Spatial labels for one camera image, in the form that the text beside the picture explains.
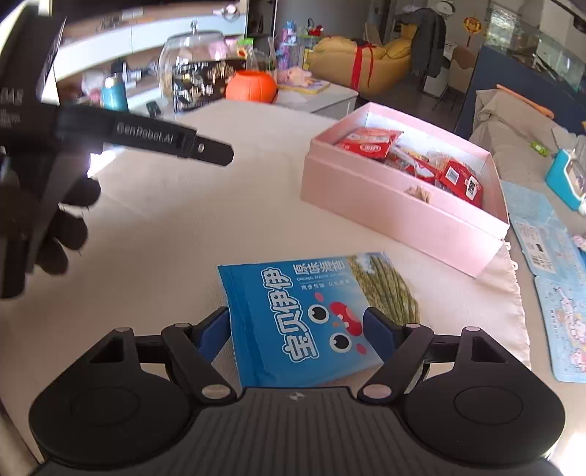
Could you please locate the teal toy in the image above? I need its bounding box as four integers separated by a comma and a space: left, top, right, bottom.
545, 135, 586, 211

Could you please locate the person's left hand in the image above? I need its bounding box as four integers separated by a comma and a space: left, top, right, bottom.
34, 176, 102, 276

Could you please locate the glass fish tank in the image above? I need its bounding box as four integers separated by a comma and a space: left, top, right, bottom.
485, 0, 586, 88

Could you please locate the blue snack bag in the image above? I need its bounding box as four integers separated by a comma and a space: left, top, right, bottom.
216, 251, 422, 390

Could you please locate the dark hanging coat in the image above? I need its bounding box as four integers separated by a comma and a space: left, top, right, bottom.
394, 7, 447, 78

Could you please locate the white television cabinet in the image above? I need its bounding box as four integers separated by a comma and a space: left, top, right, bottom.
41, 0, 250, 120

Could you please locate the grey sofa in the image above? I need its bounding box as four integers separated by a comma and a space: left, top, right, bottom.
469, 89, 586, 184

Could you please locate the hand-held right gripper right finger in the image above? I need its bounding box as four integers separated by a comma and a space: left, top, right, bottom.
358, 306, 510, 405

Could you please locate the teal thermos bottle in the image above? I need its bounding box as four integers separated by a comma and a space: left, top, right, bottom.
100, 75, 130, 113

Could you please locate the orange pumpkin container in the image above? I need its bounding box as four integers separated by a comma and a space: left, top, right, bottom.
224, 70, 279, 104

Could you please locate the yellow sofa with red ribbon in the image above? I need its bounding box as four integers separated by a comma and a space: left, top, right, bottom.
311, 23, 419, 97

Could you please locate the small red snack packet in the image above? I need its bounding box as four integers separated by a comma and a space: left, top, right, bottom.
335, 127, 404, 162

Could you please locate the dark blue cabinet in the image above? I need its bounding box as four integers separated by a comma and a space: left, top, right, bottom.
455, 45, 586, 140

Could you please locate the light blue sticker card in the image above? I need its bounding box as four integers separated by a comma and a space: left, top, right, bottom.
501, 181, 586, 275

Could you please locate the blue unicorn sticker card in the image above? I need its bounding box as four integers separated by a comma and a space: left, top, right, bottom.
533, 275, 586, 384

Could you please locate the large red snack packet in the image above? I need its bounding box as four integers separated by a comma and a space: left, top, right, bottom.
435, 159, 485, 210

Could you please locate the black plum bag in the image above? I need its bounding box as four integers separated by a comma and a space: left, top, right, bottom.
171, 59, 248, 113

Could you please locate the white side table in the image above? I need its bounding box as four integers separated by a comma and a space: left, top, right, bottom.
275, 80, 360, 117

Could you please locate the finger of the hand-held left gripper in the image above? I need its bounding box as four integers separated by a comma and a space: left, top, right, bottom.
176, 134, 235, 168

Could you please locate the pink cardboard box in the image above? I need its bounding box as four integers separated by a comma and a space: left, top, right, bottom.
300, 101, 510, 278

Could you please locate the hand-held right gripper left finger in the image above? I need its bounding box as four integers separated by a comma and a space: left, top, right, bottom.
88, 306, 239, 405

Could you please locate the white tablecloth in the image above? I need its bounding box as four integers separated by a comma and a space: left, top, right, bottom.
0, 98, 532, 476

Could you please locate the large glass jar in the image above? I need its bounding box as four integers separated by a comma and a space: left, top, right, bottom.
158, 21, 230, 99

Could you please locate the pink plush toy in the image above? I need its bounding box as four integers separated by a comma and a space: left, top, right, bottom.
277, 65, 313, 87

